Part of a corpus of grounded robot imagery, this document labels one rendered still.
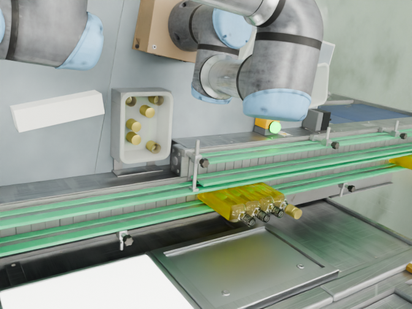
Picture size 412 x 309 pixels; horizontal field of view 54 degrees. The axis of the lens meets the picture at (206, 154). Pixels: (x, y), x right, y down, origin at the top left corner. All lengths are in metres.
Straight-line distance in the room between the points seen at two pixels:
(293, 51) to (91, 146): 0.81
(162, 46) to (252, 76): 0.56
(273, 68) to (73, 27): 0.33
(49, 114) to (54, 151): 0.14
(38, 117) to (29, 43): 0.68
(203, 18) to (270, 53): 0.46
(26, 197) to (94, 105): 0.32
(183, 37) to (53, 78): 0.39
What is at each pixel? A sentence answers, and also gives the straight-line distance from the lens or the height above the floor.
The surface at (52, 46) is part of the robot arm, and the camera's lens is 0.53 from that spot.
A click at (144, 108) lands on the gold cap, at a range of 1.31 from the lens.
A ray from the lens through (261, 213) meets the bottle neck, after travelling 1.28.
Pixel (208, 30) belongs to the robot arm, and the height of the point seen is 1.03.
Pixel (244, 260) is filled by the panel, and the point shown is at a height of 1.14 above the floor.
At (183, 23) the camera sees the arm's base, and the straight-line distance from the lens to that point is 1.21.
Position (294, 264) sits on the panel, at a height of 1.23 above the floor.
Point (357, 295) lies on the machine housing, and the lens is 1.31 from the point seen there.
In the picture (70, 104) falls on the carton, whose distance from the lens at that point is 1.21.
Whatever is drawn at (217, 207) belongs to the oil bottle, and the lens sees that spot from 1.32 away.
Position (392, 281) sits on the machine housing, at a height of 1.41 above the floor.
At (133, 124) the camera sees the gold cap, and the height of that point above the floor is 0.81.
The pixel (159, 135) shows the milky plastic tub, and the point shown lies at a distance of 1.37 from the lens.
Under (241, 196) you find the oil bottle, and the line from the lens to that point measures 1.33.
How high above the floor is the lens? 1.95
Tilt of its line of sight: 51 degrees down
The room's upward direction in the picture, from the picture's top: 119 degrees clockwise
